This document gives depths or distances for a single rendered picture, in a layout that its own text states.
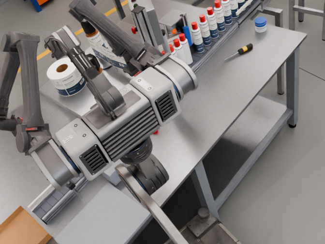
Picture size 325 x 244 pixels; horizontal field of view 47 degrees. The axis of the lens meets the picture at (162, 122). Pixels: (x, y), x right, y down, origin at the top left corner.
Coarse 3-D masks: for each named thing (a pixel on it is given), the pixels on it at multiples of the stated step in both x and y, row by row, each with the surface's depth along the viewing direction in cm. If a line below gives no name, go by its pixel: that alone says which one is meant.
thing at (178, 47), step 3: (177, 39) 206; (174, 42) 206; (177, 42) 205; (174, 45) 208; (177, 45) 207; (180, 45) 208; (174, 48) 209; (177, 48) 208; (180, 48) 208; (177, 51) 209; (180, 51) 209; (183, 51) 211; (177, 54) 210; (180, 54) 210; (183, 54) 212; (177, 57) 212; (180, 57) 212; (183, 57) 213; (183, 60) 214; (186, 63) 217
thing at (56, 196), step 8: (232, 24) 237; (224, 32) 233; (216, 40) 230; (208, 48) 227; (192, 56) 226; (200, 56) 224; (192, 64) 221; (80, 176) 187; (64, 184) 186; (56, 192) 184; (64, 192) 183; (48, 200) 182; (56, 200) 181; (40, 208) 180; (48, 208) 179; (40, 216) 177
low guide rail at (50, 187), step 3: (48, 186) 184; (51, 186) 184; (45, 189) 183; (48, 189) 183; (42, 192) 182; (45, 192) 182; (39, 195) 181; (42, 195) 182; (36, 198) 180; (39, 198) 181; (33, 201) 180; (36, 201) 180; (30, 204) 179; (33, 204) 180; (30, 207) 179
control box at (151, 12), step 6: (138, 0) 167; (144, 0) 166; (150, 0) 164; (132, 6) 165; (144, 6) 162; (150, 6) 161; (150, 12) 160; (150, 18) 162; (156, 18) 163; (150, 24) 164; (156, 24) 165; (156, 30) 167; (156, 36) 169; (162, 36) 170; (162, 42) 172
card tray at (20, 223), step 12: (12, 216) 185; (24, 216) 186; (0, 228) 182; (12, 228) 183; (24, 228) 181; (36, 228) 179; (0, 240) 180; (12, 240) 178; (24, 240) 176; (36, 240) 175; (48, 240) 173
